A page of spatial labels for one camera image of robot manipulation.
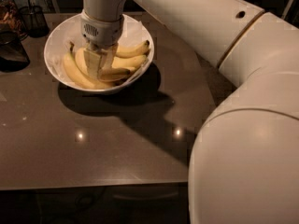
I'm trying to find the black angled container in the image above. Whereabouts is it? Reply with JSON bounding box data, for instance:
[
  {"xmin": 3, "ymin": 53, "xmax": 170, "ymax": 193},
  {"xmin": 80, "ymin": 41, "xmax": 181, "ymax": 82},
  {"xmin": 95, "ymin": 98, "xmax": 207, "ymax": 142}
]
[{"xmin": 0, "ymin": 31, "xmax": 30, "ymax": 72}]

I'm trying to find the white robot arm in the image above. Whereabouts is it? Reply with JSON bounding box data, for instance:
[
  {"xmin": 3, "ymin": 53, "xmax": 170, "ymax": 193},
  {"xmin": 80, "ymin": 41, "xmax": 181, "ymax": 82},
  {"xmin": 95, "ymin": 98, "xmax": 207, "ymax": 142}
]
[{"xmin": 82, "ymin": 0, "xmax": 299, "ymax": 224}]

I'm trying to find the banana with long stem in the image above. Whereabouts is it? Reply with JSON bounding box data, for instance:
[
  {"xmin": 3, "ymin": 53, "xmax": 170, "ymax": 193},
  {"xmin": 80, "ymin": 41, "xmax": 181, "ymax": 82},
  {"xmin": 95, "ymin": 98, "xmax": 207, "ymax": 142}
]
[{"xmin": 116, "ymin": 40, "xmax": 150, "ymax": 58}]

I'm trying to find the black mesh pen cup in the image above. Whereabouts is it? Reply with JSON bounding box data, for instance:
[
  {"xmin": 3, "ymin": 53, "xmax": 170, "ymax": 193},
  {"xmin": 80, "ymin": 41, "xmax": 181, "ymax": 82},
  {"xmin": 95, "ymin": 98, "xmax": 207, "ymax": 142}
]
[{"xmin": 19, "ymin": 0, "xmax": 50, "ymax": 38}]

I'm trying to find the dark glass jar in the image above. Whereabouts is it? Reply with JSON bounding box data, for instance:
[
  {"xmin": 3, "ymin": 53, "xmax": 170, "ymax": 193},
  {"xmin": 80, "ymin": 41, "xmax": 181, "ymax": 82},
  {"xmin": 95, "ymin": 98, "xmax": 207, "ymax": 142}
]
[{"xmin": 0, "ymin": 0, "xmax": 27, "ymax": 40}]

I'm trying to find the white bowl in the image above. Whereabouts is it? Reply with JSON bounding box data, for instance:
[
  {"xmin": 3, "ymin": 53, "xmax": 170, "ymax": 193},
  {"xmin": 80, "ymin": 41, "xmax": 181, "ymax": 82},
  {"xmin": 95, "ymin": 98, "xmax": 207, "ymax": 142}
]
[{"xmin": 44, "ymin": 15, "xmax": 155, "ymax": 94}]

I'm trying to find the large front yellow banana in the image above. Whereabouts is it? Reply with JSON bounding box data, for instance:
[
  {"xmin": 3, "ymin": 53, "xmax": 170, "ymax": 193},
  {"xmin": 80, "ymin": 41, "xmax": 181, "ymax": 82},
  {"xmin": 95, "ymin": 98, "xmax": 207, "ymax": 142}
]
[{"xmin": 74, "ymin": 47, "xmax": 115, "ymax": 89}]

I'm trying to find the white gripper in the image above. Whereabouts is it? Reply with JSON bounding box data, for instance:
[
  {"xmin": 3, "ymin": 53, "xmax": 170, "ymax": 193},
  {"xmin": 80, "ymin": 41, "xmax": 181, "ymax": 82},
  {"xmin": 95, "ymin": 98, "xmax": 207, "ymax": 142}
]
[{"xmin": 80, "ymin": 11, "xmax": 124, "ymax": 79}]

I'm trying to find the leftmost yellow banana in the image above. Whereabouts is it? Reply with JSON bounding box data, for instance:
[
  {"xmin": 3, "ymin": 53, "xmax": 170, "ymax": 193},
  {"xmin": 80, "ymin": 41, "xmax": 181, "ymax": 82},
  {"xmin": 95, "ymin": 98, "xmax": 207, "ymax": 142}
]
[{"xmin": 63, "ymin": 42, "xmax": 113, "ymax": 90}]

